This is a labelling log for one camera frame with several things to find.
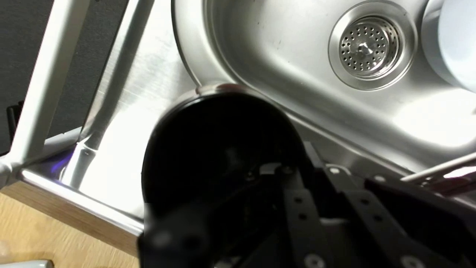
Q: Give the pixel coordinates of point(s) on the black round pan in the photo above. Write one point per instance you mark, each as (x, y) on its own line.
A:
(213, 149)

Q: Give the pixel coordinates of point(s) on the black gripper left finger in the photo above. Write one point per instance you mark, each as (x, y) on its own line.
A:
(213, 238)

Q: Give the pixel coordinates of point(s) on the white bowl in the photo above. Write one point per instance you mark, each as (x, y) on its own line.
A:
(458, 39)

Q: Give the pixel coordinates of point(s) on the metal sink drain strainer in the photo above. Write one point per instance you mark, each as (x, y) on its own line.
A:
(372, 45)

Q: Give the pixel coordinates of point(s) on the stainless steel sink counter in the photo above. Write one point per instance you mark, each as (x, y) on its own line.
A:
(277, 54)

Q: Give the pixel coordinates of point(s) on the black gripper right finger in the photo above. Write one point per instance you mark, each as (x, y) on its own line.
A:
(387, 223)

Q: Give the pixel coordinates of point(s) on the white metal rail frame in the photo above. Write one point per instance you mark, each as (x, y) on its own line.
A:
(53, 83)

